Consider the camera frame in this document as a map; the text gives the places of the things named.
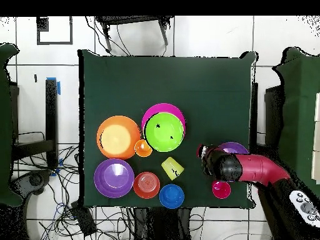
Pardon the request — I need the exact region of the purple bowl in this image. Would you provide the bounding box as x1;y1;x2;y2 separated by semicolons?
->
217;141;250;155
93;158;136;199

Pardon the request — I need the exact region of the green bowl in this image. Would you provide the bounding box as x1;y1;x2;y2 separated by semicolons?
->
144;112;185;153

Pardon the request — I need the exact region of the pink bowl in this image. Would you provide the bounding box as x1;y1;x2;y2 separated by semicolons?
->
141;102;187;133

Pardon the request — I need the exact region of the orange cup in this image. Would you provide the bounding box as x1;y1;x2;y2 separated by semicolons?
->
134;139;153;158

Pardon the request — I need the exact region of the large orange bowl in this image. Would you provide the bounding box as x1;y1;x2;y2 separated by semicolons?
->
96;115;142;160

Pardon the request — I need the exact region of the yellow cup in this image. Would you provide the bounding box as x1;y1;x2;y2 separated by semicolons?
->
161;156;185;181

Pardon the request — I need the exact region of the red cup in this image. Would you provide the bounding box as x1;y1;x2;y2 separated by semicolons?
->
211;180;232;200

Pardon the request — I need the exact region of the blue bowl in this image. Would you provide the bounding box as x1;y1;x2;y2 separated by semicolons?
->
159;184;185;209

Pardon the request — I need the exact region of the red-orange bowl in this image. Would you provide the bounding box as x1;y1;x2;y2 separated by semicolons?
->
132;171;161;199

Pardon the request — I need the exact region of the dark green table cloth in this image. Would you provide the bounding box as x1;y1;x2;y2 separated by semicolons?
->
76;49;257;209

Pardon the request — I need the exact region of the green cloth covered table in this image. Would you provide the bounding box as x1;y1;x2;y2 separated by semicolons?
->
273;46;320;198
0;43;22;207

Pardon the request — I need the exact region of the black power strip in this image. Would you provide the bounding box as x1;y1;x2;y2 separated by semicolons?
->
71;201;97;237

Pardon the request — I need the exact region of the black metal stand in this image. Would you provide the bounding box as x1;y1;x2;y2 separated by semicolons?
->
95;16;174;53

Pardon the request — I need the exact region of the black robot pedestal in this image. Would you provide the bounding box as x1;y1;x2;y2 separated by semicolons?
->
133;207;192;240

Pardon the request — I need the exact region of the black metal table frame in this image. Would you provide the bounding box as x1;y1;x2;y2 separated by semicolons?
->
11;77;61;171

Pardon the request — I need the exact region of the black square floor frame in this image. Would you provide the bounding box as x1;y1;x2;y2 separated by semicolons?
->
36;16;74;46

